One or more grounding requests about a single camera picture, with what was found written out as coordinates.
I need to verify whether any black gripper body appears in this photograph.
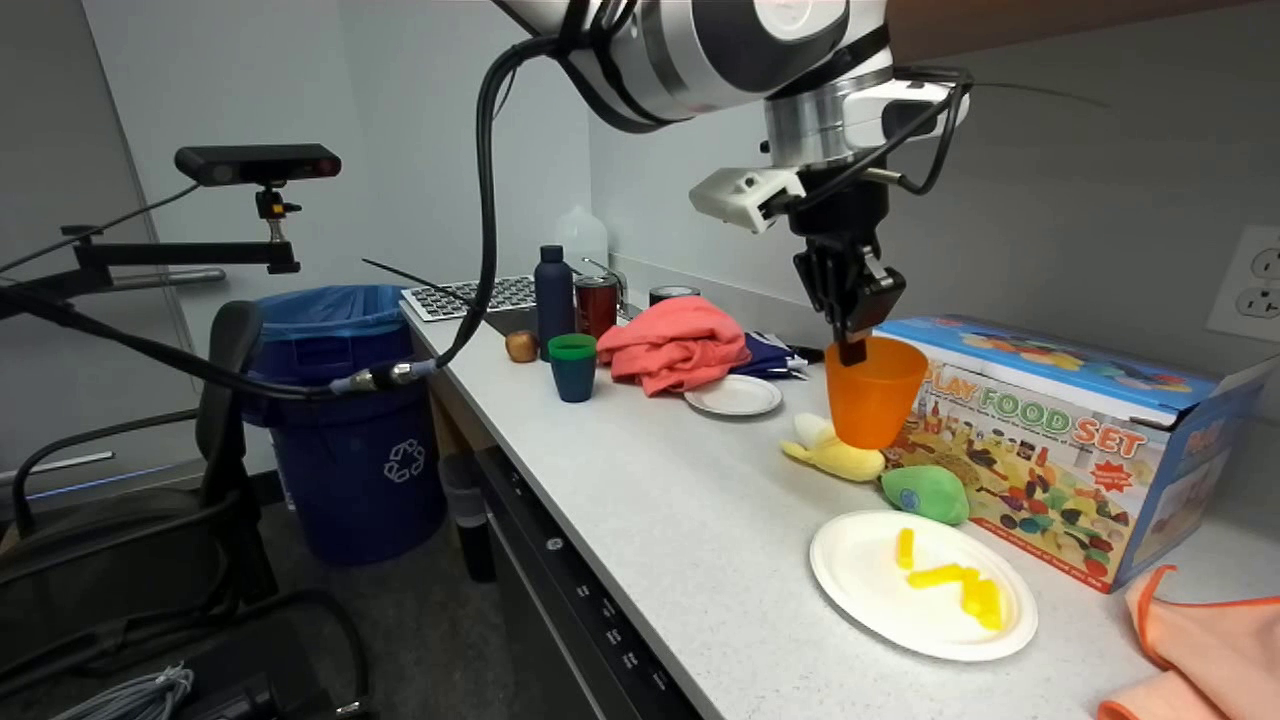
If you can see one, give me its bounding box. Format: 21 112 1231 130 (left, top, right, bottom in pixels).
789 171 897 273

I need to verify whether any orange plastic cup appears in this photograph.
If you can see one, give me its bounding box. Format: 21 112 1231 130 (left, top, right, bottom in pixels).
821 332 933 453

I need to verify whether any small white plate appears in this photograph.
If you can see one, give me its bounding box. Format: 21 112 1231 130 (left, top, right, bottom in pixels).
682 373 789 425

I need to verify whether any green plastic cup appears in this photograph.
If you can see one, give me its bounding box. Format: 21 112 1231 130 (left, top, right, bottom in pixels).
544 332 602 369

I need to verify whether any large white plate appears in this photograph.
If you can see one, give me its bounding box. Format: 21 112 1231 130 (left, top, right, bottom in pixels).
810 508 1041 668

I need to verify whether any dark blue pouch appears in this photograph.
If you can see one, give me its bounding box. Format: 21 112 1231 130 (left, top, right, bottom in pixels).
732 327 814 379

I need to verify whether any coral red cloth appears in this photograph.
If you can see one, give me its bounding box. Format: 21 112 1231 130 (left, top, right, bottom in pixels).
592 290 753 401

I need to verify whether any yellow banana plush toy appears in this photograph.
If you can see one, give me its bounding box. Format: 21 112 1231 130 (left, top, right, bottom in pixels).
778 409 893 486

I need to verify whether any green plush toy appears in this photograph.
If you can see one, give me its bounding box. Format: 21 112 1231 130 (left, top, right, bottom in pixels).
871 458 976 532

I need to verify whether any blue play food box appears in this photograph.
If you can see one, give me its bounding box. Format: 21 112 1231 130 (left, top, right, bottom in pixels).
871 312 1278 594

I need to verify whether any clear plastic jug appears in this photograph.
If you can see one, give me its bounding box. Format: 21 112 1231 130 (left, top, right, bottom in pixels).
554 205 615 289

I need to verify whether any navy blue bottle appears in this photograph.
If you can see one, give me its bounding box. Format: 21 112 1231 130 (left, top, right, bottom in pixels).
533 239 576 358

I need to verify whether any wooden upper cabinet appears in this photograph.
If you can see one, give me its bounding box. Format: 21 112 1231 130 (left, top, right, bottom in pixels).
889 0 1280 62

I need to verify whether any wooden base cabinet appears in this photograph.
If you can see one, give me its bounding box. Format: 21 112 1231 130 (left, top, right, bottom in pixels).
429 365 476 465

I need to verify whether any black dishwasher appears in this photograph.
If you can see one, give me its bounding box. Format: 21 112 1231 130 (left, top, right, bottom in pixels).
436 383 698 720

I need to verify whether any light orange cloth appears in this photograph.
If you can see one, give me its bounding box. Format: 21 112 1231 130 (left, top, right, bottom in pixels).
1093 564 1280 720

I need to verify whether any blue recycling bin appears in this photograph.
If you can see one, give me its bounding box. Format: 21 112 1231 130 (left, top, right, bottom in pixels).
237 278 451 573

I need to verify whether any blue bin liner bag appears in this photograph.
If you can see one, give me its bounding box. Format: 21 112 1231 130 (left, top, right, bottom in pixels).
243 278 421 403

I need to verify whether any black office chair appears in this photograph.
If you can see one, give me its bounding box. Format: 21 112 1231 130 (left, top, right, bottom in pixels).
192 297 282 604

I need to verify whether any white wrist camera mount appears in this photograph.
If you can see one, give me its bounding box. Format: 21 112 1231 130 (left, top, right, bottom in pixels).
690 158 814 239

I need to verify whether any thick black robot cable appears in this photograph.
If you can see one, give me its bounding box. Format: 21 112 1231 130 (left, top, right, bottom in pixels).
0 30 592 403

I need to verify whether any white wall outlet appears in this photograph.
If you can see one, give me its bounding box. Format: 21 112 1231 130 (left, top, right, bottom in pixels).
1206 219 1280 346

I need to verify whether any black stereo camera bar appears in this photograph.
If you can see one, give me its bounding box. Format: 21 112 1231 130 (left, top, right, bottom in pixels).
174 138 344 187

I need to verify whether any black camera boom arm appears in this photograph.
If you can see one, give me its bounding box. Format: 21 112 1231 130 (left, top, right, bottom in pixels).
0 178 309 324

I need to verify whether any black cart frame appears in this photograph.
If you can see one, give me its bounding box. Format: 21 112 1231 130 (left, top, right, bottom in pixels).
0 403 381 720

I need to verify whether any gray coiled cable bundle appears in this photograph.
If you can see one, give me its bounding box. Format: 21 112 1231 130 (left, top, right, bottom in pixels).
53 660 202 720

